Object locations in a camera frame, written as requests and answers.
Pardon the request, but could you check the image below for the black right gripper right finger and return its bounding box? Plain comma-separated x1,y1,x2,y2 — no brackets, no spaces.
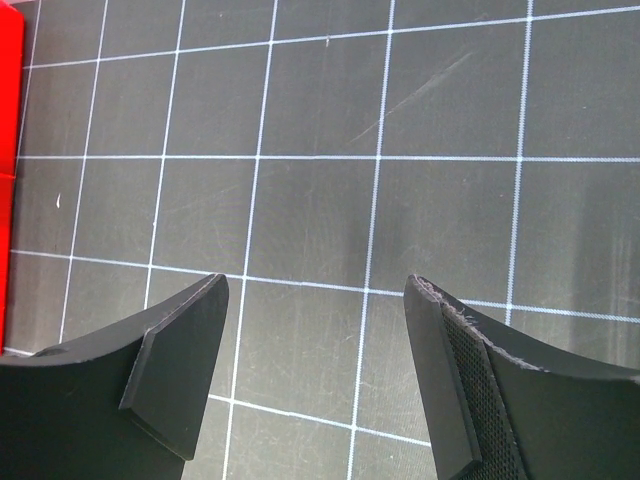
403,275,639,479

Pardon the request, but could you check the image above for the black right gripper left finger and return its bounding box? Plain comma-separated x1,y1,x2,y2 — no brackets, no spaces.
1,274,229,479

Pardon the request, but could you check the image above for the black grid cutting mat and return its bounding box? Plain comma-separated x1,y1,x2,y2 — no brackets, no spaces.
4,1,639,479

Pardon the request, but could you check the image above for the red plastic bin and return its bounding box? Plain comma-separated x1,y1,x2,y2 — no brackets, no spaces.
1,1,25,347

